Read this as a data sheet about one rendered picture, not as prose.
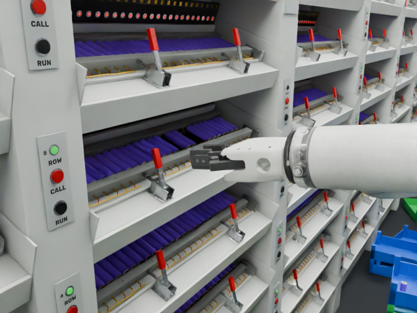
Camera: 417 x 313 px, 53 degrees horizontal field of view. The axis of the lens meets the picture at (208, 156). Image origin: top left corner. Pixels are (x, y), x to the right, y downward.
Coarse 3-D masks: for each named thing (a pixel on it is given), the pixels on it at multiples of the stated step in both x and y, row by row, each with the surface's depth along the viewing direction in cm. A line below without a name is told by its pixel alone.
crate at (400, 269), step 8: (400, 256) 148; (400, 264) 150; (408, 264) 149; (392, 272) 143; (400, 272) 151; (408, 272) 150; (416, 272) 148; (392, 280) 134; (400, 280) 148; (408, 280) 148; (392, 288) 134; (408, 288) 143; (416, 288) 143; (392, 296) 134; (400, 296) 133; (408, 296) 132; (416, 296) 131; (392, 304) 135; (400, 304) 134; (408, 304) 133; (416, 304) 131
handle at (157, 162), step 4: (156, 148) 73; (152, 152) 73; (156, 152) 73; (156, 156) 73; (160, 156) 74; (156, 160) 73; (160, 160) 74; (156, 164) 73; (160, 164) 74; (156, 168) 74; (160, 168) 74; (160, 172) 74; (160, 176) 74; (160, 180) 74; (164, 180) 74; (160, 184) 75; (164, 184) 74
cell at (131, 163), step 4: (112, 152) 80; (116, 152) 80; (120, 152) 80; (116, 156) 80; (120, 156) 79; (124, 156) 79; (124, 160) 79; (128, 160) 79; (132, 160) 79; (128, 164) 78; (132, 164) 78; (136, 164) 78
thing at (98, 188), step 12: (240, 132) 104; (204, 144) 93; (168, 156) 83; (180, 156) 85; (132, 168) 76; (144, 168) 77; (168, 168) 83; (108, 180) 70; (120, 180) 72; (132, 180) 75; (96, 192) 68; (108, 192) 71; (96, 204) 67
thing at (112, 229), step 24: (168, 120) 97; (240, 120) 112; (120, 192) 73; (144, 192) 75; (192, 192) 79; (216, 192) 89; (96, 216) 58; (120, 216) 67; (144, 216) 69; (168, 216) 76; (96, 240) 61; (120, 240) 66
